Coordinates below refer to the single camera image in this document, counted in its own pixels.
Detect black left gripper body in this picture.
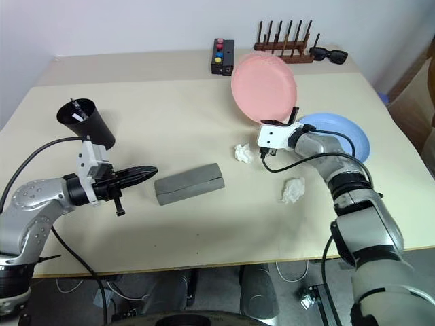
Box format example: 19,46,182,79
92,164,127,218

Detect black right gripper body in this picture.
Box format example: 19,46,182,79
256,118,290,160

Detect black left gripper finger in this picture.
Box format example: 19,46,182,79
116,165,159,181
118,173,158,189

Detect pink plate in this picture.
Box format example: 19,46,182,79
230,54,299,125

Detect clear gel pen grey grip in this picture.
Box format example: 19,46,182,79
70,97,86,116

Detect crumpled white tissue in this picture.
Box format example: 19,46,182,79
234,143,256,164
279,177,306,205

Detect black ribbed pen cup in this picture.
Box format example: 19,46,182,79
56,97,116,151

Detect brown wooden dish rack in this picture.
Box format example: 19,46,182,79
254,20,322,65

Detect blue plate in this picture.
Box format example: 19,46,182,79
295,112,372,164

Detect black sunglasses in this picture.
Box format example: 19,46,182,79
309,46,349,66

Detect plain black box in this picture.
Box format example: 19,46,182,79
221,39,237,77

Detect black box with coloured buttons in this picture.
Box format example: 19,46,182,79
210,38,226,75

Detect brown cardboard box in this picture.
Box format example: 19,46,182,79
386,56,435,147

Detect dark grey rounded cylinder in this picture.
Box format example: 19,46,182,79
239,264,280,317

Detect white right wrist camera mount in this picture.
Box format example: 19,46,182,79
256,122,304,151

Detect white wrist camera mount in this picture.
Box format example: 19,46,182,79
256,122,304,151
75,140,111,206

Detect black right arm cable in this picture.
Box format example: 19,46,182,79
259,124,373,191

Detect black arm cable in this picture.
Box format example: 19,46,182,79
259,124,373,191
0,135,91,209

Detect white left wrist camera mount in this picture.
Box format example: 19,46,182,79
75,140,111,206

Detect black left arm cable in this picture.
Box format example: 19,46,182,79
0,135,91,209

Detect white floor cable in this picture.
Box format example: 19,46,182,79
274,260,311,283

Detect black metal frame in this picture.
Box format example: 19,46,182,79
298,283,342,326

